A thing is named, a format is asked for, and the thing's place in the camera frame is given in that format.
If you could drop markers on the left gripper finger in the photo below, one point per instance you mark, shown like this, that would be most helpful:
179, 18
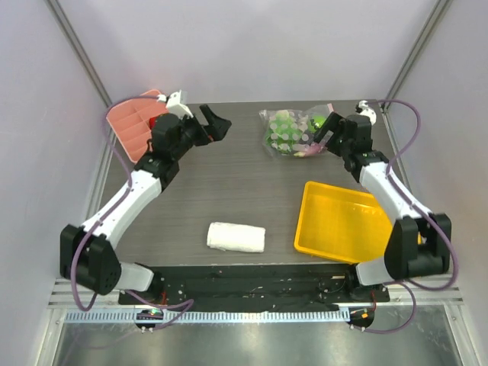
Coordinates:
218, 128
209, 115

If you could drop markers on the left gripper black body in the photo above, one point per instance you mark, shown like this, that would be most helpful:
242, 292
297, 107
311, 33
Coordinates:
192, 134

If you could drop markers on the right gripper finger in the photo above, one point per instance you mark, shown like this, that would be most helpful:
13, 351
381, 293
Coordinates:
322, 143
330, 126

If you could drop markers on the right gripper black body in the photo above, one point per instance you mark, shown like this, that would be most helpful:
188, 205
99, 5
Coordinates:
335, 132

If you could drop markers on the clear zip top bag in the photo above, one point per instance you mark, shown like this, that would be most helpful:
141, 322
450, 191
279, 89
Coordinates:
303, 147

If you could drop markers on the green polka dot toy food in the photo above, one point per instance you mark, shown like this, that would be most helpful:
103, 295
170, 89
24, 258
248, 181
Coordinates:
281, 131

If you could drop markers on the green toy ball black zigzag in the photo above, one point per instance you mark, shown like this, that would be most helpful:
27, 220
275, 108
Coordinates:
316, 122

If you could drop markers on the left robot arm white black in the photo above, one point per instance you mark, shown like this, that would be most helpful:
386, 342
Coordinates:
87, 252

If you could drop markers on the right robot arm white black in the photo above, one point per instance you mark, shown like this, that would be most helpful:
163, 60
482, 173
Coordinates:
420, 240

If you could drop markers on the red santa toy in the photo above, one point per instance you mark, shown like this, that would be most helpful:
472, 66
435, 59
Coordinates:
152, 122

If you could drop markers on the pink divided organizer box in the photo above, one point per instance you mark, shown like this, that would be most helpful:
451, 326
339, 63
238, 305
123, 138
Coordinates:
129, 121

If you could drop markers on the yellow plastic tray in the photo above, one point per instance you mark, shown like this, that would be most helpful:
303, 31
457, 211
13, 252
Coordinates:
340, 224

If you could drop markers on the white rolled towel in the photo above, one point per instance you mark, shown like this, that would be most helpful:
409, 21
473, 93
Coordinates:
236, 237

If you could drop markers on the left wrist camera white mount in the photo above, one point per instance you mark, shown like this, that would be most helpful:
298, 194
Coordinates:
175, 103

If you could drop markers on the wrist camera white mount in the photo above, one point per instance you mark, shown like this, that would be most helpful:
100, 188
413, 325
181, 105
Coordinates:
364, 109
175, 103

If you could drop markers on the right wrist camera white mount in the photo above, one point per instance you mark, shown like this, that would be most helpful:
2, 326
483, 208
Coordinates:
364, 109

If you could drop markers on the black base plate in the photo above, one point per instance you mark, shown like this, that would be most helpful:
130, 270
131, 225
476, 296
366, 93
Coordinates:
217, 288

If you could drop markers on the white slotted cable duct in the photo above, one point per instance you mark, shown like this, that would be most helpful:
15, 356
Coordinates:
147, 316

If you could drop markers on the aluminium frame rail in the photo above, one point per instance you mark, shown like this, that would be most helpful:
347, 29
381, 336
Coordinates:
62, 298

